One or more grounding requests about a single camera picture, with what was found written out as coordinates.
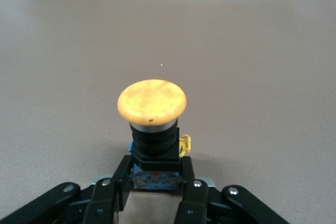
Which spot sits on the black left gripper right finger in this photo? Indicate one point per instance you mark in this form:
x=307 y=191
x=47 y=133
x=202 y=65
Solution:
x=195 y=203

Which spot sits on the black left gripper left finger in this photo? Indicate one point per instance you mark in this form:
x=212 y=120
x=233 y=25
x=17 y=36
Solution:
x=105 y=200

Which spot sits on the yellow mushroom push button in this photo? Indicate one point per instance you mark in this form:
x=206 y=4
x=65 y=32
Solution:
x=152 y=100

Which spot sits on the brown table mat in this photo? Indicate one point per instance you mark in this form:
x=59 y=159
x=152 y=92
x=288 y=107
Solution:
x=236 y=77

